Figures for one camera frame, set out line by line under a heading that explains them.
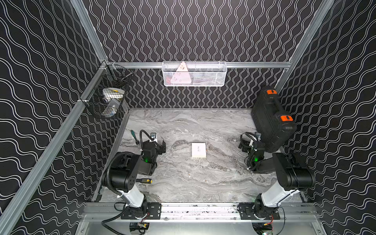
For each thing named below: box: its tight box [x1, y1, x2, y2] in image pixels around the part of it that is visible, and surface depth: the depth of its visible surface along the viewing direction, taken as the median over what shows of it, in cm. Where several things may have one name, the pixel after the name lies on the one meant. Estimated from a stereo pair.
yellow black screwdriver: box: [135, 178, 154, 184], surface depth 85 cm
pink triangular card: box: [170, 61, 192, 84], surface depth 92 cm
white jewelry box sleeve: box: [191, 142, 207, 159], surface depth 95 cm
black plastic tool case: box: [250, 86, 298, 153], surface depth 88 cm
